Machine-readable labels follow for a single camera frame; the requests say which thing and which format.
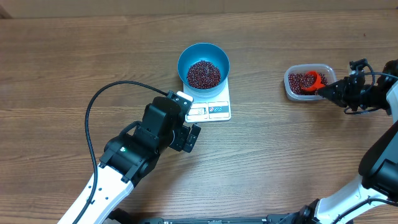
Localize red adzuki beans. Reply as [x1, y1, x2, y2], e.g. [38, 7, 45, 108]
[288, 72, 328, 95]

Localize teal blue bowl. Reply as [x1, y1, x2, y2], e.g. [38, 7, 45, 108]
[177, 42, 230, 94]

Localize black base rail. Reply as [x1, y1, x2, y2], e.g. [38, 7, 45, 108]
[103, 208, 299, 224]

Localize red scoop with blue handle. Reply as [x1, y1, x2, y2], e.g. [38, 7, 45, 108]
[299, 71, 325, 93]

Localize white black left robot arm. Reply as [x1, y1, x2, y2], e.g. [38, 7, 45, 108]
[59, 91, 200, 223]

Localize red beans in bowl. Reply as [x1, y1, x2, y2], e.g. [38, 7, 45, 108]
[187, 60, 221, 89]

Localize white digital kitchen scale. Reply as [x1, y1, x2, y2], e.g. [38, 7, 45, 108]
[183, 78, 231, 123]

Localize clear plastic food container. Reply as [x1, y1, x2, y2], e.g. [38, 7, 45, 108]
[284, 63, 337, 101]

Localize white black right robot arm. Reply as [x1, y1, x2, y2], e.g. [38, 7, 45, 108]
[287, 58, 397, 224]

